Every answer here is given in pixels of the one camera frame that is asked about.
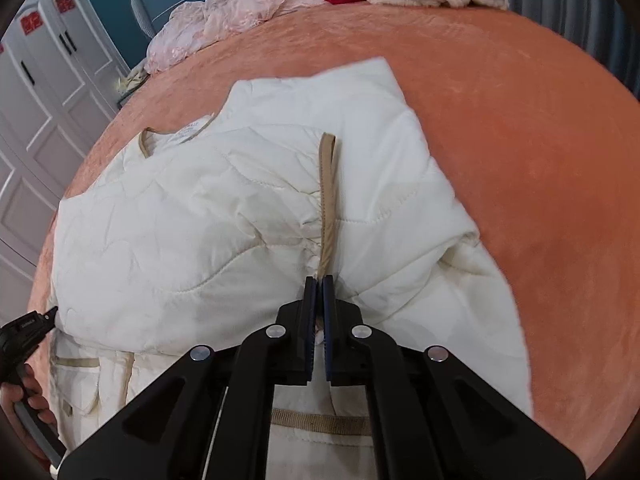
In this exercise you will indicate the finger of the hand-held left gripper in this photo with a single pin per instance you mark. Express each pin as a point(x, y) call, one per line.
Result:
point(49, 317)

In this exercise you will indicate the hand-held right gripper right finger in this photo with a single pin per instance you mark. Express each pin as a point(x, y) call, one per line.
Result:
point(328, 305)

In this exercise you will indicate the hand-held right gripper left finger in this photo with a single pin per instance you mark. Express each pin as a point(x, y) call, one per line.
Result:
point(309, 305)

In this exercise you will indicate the white quilted jacket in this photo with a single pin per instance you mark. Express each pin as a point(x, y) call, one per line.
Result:
point(200, 210)

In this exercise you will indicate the person's left hand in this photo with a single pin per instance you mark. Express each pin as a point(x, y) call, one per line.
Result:
point(36, 394)

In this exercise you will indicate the white panelled wardrobe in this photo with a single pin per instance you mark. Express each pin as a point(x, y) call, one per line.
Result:
point(50, 90)

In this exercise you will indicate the orange plush blanket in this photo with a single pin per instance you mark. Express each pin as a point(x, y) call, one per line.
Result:
point(525, 160)

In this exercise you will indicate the beige fluffy cloth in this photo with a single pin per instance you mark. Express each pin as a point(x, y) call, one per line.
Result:
point(129, 81)

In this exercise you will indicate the pink lace quilt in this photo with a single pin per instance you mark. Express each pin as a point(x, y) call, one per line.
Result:
point(240, 10)

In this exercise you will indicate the blue padded headboard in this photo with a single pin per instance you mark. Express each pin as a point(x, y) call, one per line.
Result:
point(165, 2)

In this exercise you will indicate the grey pleated curtain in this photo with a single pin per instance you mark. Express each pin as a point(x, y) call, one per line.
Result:
point(565, 0)

